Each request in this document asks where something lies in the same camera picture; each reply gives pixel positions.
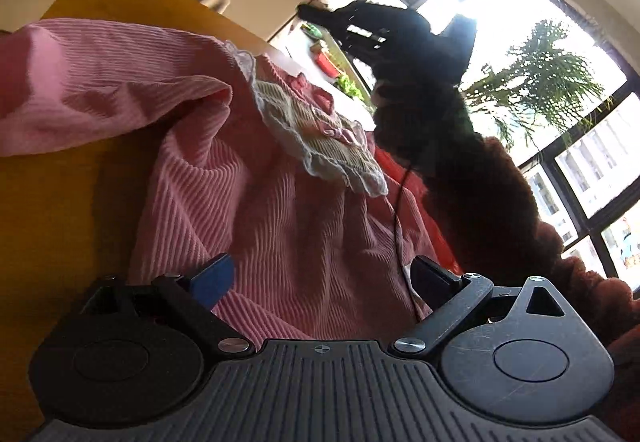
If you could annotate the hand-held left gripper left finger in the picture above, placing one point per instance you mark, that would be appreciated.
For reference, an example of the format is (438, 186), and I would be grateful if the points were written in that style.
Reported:
(212, 278)

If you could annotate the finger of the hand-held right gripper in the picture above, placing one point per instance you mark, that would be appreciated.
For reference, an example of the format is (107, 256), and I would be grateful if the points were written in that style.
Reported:
(322, 16)

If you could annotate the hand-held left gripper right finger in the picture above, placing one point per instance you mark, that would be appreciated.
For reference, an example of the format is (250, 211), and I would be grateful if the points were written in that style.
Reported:
(425, 279)

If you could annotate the pink ribbed garment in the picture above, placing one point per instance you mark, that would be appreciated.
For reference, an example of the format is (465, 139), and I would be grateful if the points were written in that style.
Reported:
(280, 232)

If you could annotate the person's right forearm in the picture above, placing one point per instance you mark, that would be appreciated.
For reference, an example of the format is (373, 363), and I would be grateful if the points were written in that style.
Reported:
(480, 192)

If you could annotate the red basin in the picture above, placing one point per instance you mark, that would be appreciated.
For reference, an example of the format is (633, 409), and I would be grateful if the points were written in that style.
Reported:
(327, 63)

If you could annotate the red cloth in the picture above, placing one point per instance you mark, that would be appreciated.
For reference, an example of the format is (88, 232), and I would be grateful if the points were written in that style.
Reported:
(425, 217)

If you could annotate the green leafy vegetables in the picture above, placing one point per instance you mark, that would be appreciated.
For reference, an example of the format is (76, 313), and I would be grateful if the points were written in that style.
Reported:
(351, 87)

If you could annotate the palm plant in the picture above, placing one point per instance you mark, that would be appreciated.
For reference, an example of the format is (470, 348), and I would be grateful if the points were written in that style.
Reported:
(540, 82)

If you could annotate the black window frame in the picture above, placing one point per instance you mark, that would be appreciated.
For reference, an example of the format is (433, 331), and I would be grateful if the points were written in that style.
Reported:
(555, 157)

